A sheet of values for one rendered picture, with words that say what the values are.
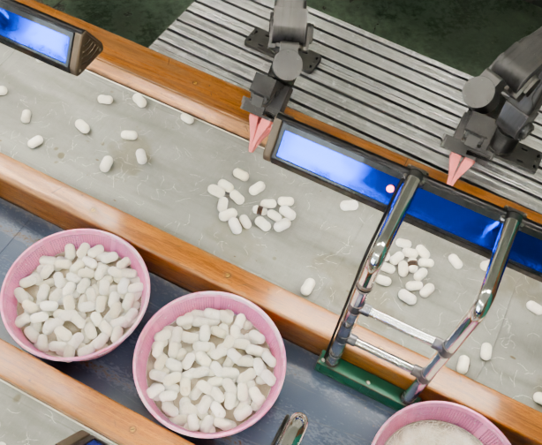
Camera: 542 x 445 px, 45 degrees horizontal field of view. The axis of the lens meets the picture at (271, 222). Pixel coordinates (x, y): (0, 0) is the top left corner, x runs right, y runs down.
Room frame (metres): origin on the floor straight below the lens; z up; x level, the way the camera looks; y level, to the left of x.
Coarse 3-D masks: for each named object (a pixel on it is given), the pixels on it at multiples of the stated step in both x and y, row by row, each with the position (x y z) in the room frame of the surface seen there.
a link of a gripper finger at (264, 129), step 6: (246, 102) 0.89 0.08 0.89; (240, 108) 0.89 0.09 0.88; (246, 108) 0.88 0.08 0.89; (252, 108) 0.88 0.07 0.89; (258, 108) 0.88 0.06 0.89; (264, 108) 0.88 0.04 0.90; (258, 114) 0.87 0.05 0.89; (264, 114) 0.88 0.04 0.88; (264, 120) 0.86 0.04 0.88; (270, 120) 0.86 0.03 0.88; (264, 126) 0.86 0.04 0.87; (270, 126) 0.88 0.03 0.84; (258, 132) 0.85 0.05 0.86; (264, 132) 0.86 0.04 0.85; (258, 138) 0.85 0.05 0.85; (264, 138) 0.87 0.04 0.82; (252, 144) 0.84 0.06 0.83; (258, 144) 0.85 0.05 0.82; (252, 150) 0.84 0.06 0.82
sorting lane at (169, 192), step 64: (0, 64) 1.05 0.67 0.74; (0, 128) 0.86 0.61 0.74; (64, 128) 0.89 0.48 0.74; (128, 128) 0.91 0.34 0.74; (192, 128) 0.94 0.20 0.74; (128, 192) 0.74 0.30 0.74; (192, 192) 0.76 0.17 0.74; (320, 192) 0.81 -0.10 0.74; (256, 256) 0.63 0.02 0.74; (320, 256) 0.65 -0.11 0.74; (448, 320) 0.55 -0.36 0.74; (512, 320) 0.57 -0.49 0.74; (512, 384) 0.44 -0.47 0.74
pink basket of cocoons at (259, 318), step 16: (176, 304) 0.50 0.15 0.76; (192, 304) 0.51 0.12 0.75; (208, 304) 0.52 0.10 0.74; (224, 304) 0.52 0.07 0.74; (240, 304) 0.52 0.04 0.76; (160, 320) 0.47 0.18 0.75; (176, 320) 0.48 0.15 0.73; (256, 320) 0.50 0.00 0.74; (144, 336) 0.43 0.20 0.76; (272, 336) 0.47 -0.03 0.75; (144, 352) 0.41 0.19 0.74; (272, 352) 0.44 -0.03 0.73; (144, 368) 0.38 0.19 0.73; (144, 384) 0.35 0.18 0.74; (144, 400) 0.31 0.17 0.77; (272, 400) 0.34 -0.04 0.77; (160, 416) 0.29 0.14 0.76; (256, 416) 0.32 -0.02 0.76; (192, 432) 0.28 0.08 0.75; (224, 432) 0.28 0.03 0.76
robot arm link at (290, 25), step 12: (276, 0) 1.05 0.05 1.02; (288, 0) 1.05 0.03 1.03; (300, 0) 1.05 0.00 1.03; (276, 12) 1.02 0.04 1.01; (288, 12) 1.03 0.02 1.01; (300, 12) 1.03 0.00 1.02; (276, 24) 1.01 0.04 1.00; (288, 24) 1.01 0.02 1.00; (300, 24) 1.01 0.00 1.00; (276, 36) 0.99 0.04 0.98; (288, 36) 0.99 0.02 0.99; (300, 36) 1.00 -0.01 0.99
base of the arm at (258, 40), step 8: (256, 32) 1.35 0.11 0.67; (264, 32) 1.35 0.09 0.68; (248, 40) 1.31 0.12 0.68; (256, 40) 1.31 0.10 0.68; (264, 40) 1.32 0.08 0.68; (256, 48) 1.28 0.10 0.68; (264, 48) 1.29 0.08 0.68; (272, 56) 1.27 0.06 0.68; (304, 56) 1.28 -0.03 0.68; (312, 56) 1.28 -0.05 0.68; (320, 56) 1.29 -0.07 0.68; (304, 64) 1.25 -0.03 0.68; (312, 64) 1.25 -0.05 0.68
